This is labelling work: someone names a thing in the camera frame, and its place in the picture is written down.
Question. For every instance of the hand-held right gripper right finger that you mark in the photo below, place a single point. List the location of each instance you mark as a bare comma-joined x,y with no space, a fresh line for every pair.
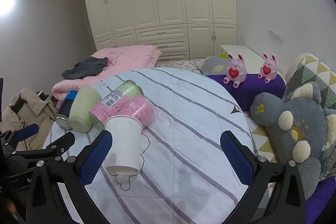
236,161

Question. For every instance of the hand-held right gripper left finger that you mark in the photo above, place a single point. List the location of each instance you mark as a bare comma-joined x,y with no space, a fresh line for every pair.
95,159

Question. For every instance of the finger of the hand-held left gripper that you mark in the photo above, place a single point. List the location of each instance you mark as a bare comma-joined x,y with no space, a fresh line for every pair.
59,142
26,131

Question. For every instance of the white paper cup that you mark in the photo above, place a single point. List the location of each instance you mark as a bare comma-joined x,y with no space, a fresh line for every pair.
123,142

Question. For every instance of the light green cup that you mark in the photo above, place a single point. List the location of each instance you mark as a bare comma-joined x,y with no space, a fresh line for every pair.
84,108

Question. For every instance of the pink clear plastic cup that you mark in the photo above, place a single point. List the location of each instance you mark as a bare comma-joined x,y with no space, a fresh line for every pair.
136,108

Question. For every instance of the beige jacket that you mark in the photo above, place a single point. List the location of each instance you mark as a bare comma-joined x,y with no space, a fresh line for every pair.
34,109

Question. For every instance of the geometric patterned bedsheet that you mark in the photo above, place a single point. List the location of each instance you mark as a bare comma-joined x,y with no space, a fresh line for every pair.
262,140

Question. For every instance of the black can with blue band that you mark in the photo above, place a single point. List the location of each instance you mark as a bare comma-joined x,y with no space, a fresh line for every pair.
65,108

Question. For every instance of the grey plush toy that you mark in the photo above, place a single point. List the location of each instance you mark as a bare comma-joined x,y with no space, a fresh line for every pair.
288,121

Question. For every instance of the purple cushion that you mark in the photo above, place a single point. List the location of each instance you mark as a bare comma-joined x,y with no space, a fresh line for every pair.
252,94

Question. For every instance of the pink green labelled can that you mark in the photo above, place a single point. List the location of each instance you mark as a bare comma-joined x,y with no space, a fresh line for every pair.
126,89

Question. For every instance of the dark grey garment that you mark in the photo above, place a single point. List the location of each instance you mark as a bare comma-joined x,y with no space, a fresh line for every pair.
84,69

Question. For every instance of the pink bunny plush toy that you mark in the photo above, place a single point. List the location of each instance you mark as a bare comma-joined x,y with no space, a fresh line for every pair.
268,69
236,69

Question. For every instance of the purple blanket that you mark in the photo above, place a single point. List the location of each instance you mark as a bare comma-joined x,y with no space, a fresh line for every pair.
321,203

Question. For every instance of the grey pillow with green print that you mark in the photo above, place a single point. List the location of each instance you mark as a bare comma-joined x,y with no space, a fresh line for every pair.
215,64

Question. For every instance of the pink quilt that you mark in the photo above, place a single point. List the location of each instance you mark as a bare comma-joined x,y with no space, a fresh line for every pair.
131,58

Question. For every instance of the white nightstand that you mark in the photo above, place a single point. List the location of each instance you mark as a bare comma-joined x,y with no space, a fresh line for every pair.
246,53

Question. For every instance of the white patterned bedsheet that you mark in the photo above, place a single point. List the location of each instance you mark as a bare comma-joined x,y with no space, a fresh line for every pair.
183,64

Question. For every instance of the geometric patterned pillow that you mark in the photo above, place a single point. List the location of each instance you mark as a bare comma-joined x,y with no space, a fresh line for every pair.
315,74

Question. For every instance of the wall switch panel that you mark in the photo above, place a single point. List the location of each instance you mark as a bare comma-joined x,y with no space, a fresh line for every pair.
276,35

